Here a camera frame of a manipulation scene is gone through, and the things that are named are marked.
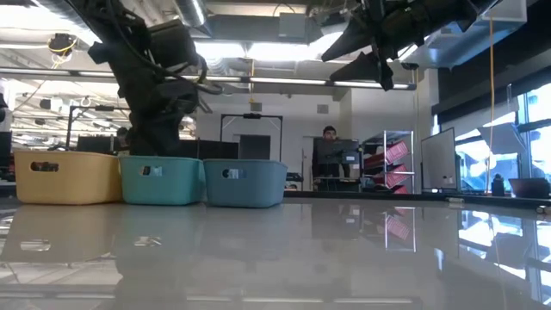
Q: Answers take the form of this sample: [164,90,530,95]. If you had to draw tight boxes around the silver ventilation duct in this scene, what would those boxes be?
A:
[172,0,215,39]
[36,0,83,18]

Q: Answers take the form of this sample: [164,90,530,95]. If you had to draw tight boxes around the green plastic bin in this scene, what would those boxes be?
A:
[118,155,207,207]

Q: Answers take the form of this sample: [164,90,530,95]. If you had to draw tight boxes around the metal shelf rack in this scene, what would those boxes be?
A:
[361,128,418,195]

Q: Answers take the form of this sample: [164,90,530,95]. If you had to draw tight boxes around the black gantry frame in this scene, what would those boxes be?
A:
[219,113,284,163]
[65,104,130,152]

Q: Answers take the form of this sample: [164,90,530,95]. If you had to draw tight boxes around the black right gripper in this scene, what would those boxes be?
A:
[320,0,458,93]

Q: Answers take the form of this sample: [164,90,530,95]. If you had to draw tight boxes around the whiteboard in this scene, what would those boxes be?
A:
[419,126,459,194]

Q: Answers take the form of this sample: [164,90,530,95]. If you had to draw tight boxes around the slate blue plastic bin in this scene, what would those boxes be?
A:
[202,158,289,209]

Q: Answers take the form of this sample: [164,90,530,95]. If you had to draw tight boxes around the black left wrist camera cable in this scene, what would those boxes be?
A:
[184,51,225,96]

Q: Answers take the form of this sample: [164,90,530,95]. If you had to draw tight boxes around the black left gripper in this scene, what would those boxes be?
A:
[119,78,203,157]

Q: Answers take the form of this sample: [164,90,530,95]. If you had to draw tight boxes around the yellow plastic bin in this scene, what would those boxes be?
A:
[13,149,125,206]

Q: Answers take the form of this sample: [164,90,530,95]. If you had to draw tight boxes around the black monitor row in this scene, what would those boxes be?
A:
[76,134,240,161]

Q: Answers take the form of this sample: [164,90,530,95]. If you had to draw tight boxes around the ceiling light panel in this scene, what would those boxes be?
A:
[193,34,341,61]

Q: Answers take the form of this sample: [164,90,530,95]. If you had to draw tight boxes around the short yellow ceiling cable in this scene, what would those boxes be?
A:
[248,59,256,104]

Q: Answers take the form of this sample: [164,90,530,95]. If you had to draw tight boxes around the black bottle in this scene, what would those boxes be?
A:
[491,173,506,198]

